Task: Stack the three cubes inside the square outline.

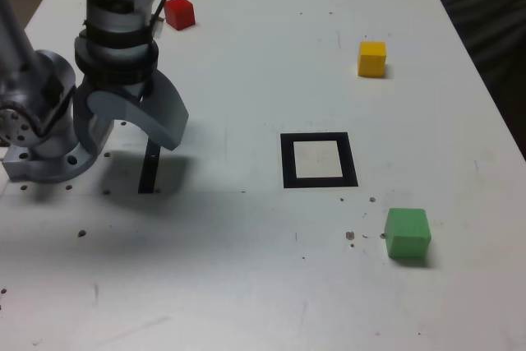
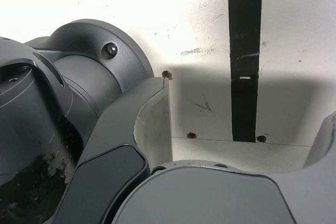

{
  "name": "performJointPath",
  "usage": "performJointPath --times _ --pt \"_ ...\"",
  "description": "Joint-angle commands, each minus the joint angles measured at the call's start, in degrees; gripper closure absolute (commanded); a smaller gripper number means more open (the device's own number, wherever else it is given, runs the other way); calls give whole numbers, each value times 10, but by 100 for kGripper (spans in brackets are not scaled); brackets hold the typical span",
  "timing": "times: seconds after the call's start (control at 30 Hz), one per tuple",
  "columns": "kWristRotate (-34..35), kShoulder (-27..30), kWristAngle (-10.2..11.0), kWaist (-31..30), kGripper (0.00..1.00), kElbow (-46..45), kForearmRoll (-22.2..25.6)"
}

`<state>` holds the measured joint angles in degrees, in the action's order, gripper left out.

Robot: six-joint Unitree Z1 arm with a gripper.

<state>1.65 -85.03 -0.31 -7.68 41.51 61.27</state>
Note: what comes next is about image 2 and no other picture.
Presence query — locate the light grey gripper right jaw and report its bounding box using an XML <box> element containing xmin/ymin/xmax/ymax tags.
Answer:
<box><xmin>112</xmin><ymin>111</ymin><xmax>336</xmax><ymax>224</ymax></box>

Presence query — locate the black tape strip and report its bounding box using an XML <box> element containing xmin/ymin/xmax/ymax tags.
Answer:
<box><xmin>227</xmin><ymin>0</ymin><xmax>264</xmax><ymax>143</ymax></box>

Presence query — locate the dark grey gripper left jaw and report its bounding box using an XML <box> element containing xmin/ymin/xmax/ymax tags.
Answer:
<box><xmin>51</xmin><ymin>77</ymin><xmax>173</xmax><ymax>224</ymax></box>

